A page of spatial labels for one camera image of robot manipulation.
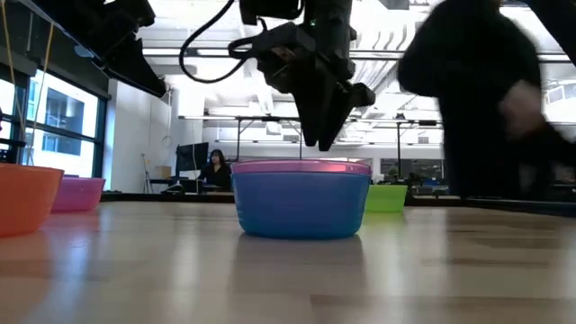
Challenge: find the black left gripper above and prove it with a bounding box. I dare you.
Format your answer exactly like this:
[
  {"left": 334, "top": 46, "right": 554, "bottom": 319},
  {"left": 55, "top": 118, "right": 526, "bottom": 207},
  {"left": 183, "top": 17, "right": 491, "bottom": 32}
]
[{"left": 96, "top": 0, "right": 168, "bottom": 98}]

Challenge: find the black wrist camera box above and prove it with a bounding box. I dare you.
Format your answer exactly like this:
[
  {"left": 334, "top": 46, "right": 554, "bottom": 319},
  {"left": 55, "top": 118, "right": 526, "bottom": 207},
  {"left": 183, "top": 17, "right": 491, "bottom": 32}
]
[{"left": 238, "top": 0, "right": 307, "bottom": 26}]

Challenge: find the black computer monitor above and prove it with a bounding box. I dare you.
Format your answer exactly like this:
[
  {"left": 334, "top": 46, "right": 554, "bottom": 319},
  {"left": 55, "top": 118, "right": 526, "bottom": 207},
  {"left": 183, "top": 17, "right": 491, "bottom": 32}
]
[{"left": 175, "top": 141, "right": 211, "bottom": 173}]

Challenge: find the black overhead beam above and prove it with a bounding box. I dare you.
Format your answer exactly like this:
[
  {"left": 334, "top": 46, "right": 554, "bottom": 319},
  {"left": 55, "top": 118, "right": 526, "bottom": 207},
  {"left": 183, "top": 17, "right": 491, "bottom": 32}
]
[{"left": 141, "top": 46, "right": 576, "bottom": 63}]

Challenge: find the black table edge rail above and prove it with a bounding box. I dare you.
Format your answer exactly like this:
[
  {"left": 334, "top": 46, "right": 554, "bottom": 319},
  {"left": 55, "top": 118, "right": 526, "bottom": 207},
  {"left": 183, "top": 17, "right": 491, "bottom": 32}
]
[{"left": 101, "top": 192, "right": 576, "bottom": 218}]

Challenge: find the person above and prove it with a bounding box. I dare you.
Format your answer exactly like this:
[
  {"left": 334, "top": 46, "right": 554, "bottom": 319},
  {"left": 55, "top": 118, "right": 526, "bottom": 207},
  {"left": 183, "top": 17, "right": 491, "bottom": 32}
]
[
  {"left": 397, "top": 0, "right": 576, "bottom": 202},
  {"left": 197, "top": 148, "right": 234, "bottom": 192}
]

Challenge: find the black workstation frame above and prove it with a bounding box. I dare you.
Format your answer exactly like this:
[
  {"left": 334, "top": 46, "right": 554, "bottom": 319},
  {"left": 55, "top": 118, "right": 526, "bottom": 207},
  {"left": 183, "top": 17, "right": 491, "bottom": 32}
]
[
  {"left": 395, "top": 120, "right": 446, "bottom": 179},
  {"left": 235, "top": 115, "right": 304, "bottom": 162}
]

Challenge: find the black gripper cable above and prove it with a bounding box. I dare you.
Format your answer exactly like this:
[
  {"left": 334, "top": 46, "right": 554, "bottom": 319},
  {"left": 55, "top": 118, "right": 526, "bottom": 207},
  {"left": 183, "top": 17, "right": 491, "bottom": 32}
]
[{"left": 178, "top": 0, "right": 247, "bottom": 85}]

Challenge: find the person's hand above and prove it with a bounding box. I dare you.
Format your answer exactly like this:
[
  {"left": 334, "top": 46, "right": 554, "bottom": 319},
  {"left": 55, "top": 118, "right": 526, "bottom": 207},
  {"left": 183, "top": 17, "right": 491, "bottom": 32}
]
[{"left": 498, "top": 79, "right": 549, "bottom": 140}]

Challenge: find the green plastic bowl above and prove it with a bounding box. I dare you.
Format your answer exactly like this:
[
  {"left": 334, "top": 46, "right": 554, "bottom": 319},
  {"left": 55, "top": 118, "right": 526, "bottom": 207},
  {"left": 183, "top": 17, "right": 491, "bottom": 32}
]
[{"left": 364, "top": 184, "right": 409, "bottom": 214}]

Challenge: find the purple plastic bowl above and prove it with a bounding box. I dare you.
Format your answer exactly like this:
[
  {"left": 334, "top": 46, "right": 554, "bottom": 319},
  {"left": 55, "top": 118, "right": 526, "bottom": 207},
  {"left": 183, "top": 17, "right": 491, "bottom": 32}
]
[{"left": 230, "top": 158, "right": 374, "bottom": 177}]

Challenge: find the blue plastic bowl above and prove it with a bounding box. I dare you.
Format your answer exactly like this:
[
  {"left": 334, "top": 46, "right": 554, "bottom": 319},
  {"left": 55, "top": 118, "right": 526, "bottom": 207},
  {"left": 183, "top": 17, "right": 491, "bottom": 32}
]
[{"left": 231, "top": 172, "right": 373, "bottom": 240}]

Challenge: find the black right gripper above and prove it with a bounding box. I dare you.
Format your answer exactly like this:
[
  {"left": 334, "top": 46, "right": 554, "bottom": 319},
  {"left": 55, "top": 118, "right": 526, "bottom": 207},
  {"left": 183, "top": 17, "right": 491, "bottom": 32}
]
[{"left": 228, "top": 21, "right": 376, "bottom": 152}]

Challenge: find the orange plastic bowl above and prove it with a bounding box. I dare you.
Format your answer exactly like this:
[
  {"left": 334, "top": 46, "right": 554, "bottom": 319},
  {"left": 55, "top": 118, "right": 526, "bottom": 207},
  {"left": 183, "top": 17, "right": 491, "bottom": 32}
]
[{"left": 0, "top": 163, "right": 65, "bottom": 239}]

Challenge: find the large window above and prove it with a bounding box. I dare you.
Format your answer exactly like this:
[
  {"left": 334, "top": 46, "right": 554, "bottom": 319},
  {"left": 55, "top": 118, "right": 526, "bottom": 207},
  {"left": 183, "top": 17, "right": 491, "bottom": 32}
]
[{"left": 0, "top": 67, "right": 110, "bottom": 179}]

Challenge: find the pink plastic bowl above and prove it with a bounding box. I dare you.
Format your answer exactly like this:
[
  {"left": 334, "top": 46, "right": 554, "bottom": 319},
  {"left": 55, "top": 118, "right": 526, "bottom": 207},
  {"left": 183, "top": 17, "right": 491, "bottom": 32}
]
[{"left": 50, "top": 175, "right": 107, "bottom": 214}]

